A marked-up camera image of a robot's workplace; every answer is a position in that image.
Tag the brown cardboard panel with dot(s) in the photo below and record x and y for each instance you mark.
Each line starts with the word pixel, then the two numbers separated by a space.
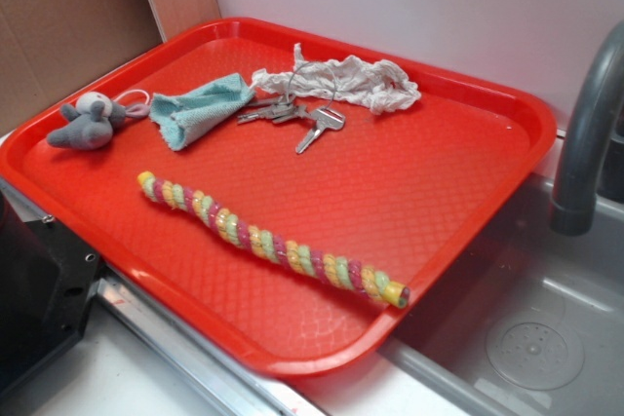
pixel 52 48

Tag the light blue cloth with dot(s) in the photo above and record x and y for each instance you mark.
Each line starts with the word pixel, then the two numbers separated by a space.
pixel 182 119

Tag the grey plush mouse toy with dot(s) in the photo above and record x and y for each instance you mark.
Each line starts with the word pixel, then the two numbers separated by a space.
pixel 93 119

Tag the grey faucet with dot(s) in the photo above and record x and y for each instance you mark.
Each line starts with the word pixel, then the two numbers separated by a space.
pixel 591 162

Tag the grey plastic sink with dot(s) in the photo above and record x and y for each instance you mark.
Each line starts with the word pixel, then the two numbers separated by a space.
pixel 525 321

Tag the crumpled white paper towel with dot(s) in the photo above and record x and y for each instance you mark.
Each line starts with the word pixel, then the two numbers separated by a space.
pixel 381 86

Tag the bunch of small keys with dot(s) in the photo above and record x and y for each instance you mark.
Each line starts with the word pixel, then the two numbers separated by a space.
pixel 277 110

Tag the silver key on ring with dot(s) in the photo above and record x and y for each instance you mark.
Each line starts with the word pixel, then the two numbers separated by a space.
pixel 324 119

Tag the red plastic tray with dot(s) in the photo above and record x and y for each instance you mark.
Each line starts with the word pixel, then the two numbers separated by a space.
pixel 403 192

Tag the aluminium rail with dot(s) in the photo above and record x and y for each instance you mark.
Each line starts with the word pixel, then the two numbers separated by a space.
pixel 226 385

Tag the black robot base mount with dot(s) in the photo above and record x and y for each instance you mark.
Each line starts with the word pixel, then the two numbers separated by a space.
pixel 48 280

